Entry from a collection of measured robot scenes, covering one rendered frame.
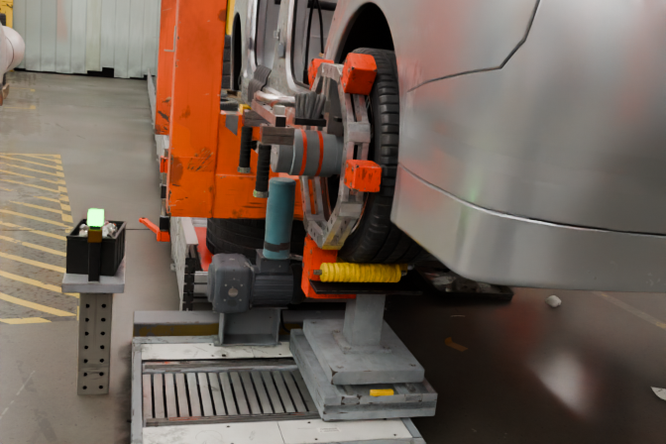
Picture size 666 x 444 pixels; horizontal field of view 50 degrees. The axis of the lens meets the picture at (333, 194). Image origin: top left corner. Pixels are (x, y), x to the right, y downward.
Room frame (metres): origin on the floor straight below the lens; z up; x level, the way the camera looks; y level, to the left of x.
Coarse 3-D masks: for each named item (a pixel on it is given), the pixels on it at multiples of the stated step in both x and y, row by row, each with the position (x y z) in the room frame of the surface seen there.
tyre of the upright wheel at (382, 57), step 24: (360, 48) 2.20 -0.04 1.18; (384, 72) 2.00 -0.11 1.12; (384, 96) 1.94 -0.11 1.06; (384, 120) 1.90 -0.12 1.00; (384, 144) 1.88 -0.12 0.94; (384, 168) 1.87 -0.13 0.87; (384, 192) 1.87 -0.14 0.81; (384, 216) 1.89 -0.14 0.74; (360, 240) 1.97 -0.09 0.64; (384, 240) 1.95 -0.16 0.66; (408, 240) 1.95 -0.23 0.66
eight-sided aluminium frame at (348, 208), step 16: (320, 64) 2.25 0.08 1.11; (336, 64) 2.24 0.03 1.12; (320, 80) 2.26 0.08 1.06; (336, 80) 2.05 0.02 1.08; (352, 112) 1.94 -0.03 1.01; (304, 128) 2.39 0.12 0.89; (320, 128) 2.39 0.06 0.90; (352, 128) 1.90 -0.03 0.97; (368, 128) 1.92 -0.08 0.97; (352, 144) 1.90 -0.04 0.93; (368, 144) 1.91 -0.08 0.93; (304, 176) 2.36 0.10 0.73; (304, 192) 2.31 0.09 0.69; (320, 192) 2.33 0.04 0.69; (304, 208) 2.28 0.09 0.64; (320, 208) 2.29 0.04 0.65; (336, 208) 1.93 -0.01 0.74; (352, 208) 1.91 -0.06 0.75; (304, 224) 2.25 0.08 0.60; (320, 224) 2.23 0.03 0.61; (336, 224) 1.95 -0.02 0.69; (352, 224) 1.96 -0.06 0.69; (320, 240) 2.05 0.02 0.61; (336, 240) 2.04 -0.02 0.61
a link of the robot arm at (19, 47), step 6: (6, 30) 1.72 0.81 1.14; (12, 30) 1.76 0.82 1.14; (6, 36) 1.69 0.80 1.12; (12, 36) 1.72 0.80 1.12; (18, 36) 1.76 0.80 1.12; (12, 42) 1.70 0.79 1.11; (18, 42) 1.73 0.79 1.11; (18, 48) 1.72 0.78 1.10; (24, 48) 1.78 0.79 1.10; (18, 54) 1.72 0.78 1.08; (12, 60) 1.69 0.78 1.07; (18, 60) 1.73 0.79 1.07; (12, 66) 1.71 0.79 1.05
